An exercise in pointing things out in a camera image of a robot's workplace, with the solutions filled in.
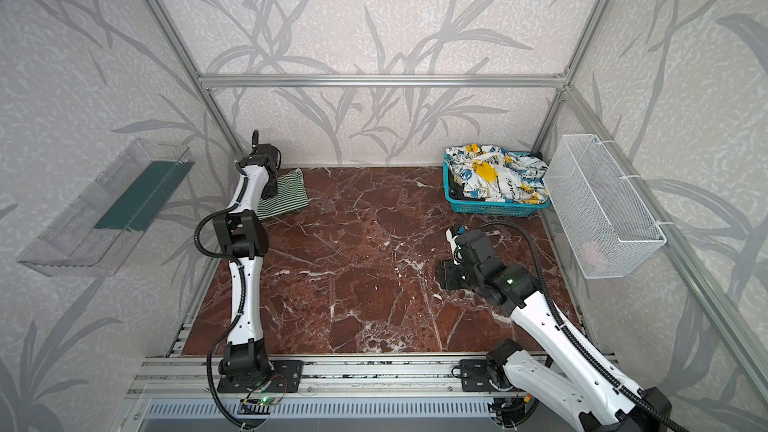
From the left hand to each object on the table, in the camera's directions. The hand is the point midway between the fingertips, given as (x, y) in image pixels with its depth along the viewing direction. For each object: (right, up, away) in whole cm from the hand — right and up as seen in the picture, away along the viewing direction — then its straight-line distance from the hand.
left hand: (261, 183), depth 107 cm
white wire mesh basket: (+94, -10, -45) cm, 104 cm away
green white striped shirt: (+10, -4, +1) cm, 11 cm away
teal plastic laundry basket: (+74, -8, -5) cm, 75 cm away
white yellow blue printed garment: (+83, +3, -5) cm, 83 cm away
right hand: (+62, -21, -30) cm, 72 cm away
